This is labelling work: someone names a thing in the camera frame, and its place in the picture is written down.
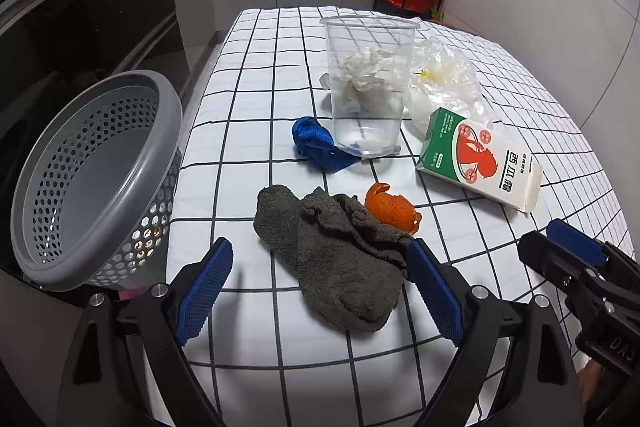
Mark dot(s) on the clear plastic bag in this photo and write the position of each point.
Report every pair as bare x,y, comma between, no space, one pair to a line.
445,82

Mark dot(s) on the white checkered tablecloth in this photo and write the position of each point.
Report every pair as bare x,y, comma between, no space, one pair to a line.
250,82

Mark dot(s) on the grey perforated plastic basket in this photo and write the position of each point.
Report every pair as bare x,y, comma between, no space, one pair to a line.
60,274

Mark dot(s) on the orange peel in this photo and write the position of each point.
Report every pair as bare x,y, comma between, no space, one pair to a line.
385,207

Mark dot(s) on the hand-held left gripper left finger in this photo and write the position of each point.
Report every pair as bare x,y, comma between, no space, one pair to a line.
205,297

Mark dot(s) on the person's right hand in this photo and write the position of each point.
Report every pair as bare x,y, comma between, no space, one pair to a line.
590,382

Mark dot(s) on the green and white carton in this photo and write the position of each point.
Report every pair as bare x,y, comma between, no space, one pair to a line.
480,162

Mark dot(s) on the blue wrapper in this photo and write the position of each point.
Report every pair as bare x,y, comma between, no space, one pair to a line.
315,142

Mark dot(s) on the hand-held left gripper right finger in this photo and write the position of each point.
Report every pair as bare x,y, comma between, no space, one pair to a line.
435,292

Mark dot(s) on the black glass cabinet front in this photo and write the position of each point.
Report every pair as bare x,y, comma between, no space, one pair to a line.
90,17

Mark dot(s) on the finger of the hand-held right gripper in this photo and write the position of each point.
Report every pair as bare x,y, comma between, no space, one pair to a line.
545,257
575,243

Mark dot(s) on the clear plastic cup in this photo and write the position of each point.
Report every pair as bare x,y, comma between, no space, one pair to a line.
367,137

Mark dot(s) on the crumpled white tissue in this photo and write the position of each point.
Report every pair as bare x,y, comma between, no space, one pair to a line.
367,72

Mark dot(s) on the grey sock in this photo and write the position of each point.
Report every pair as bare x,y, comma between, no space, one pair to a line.
335,267

